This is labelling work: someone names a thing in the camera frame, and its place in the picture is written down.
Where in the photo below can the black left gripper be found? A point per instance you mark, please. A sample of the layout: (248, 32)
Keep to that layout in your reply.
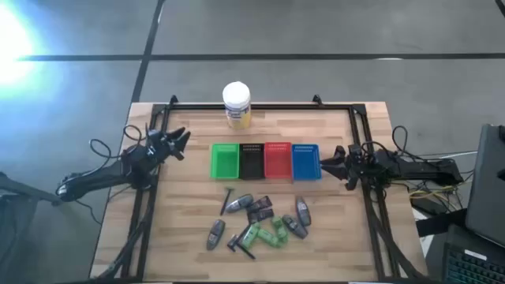
(161, 146)

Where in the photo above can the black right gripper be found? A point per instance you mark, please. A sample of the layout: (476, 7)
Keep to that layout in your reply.
(359, 165)

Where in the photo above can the grey travel tube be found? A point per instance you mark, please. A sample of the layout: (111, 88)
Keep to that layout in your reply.
(303, 211)
(294, 226)
(215, 234)
(239, 203)

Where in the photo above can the green travel tube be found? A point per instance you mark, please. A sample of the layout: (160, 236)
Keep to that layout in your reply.
(268, 238)
(251, 235)
(279, 226)

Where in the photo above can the black toiletry sachet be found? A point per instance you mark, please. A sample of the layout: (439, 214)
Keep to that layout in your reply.
(260, 215)
(259, 203)

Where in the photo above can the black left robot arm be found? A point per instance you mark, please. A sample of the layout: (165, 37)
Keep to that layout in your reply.
(98, 177)

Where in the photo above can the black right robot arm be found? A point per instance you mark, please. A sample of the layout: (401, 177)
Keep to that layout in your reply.
(418, 167)

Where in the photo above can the blue plastic basket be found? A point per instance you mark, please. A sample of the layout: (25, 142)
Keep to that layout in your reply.
(305, 163)

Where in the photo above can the green plastic basket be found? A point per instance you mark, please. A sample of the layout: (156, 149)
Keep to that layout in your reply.
(225, 161)

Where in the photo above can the red plastic basket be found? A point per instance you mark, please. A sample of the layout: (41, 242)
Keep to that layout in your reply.
(278, 161)

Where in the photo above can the yellow disinfectant wipes canister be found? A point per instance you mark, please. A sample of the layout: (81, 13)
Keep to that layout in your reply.
(236, 104)

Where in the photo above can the black plastic basket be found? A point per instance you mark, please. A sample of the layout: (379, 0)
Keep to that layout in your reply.
(251, 163)

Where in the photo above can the black power brick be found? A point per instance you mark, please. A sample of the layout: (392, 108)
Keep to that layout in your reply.
(426, 205)

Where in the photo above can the grey laptop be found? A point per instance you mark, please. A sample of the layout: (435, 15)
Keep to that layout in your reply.
(487, 185)

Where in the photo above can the black metal stand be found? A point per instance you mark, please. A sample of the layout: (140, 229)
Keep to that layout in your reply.
(23, 189)

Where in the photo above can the black backlit keyboard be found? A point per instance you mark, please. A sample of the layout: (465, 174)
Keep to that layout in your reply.
(471, 264)

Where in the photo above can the black aluminium table frame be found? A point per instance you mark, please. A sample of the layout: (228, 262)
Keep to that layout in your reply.
(276, 106)

